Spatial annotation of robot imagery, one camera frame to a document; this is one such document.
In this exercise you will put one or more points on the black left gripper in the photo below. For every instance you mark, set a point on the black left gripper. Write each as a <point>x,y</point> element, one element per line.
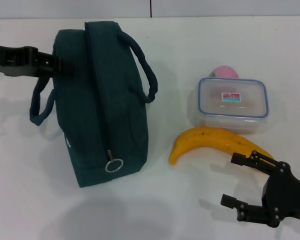
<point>12,53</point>

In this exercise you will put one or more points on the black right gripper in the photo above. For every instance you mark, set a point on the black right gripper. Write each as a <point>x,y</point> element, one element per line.
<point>287,197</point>

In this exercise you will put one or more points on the dark teal insulated lunch bag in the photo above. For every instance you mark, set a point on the dark teal insulated lunch bag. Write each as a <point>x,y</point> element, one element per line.
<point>102,105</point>

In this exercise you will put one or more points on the yellow banana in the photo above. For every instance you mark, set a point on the yellow banana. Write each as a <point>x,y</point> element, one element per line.
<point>210,140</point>

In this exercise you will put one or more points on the clear blue-rimmed food container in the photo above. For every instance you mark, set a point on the clear blue-rimmed food container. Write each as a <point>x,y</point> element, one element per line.
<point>230,107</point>

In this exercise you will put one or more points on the pink peach toy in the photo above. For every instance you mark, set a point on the pink peach toy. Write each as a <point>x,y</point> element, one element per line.
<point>225,72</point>

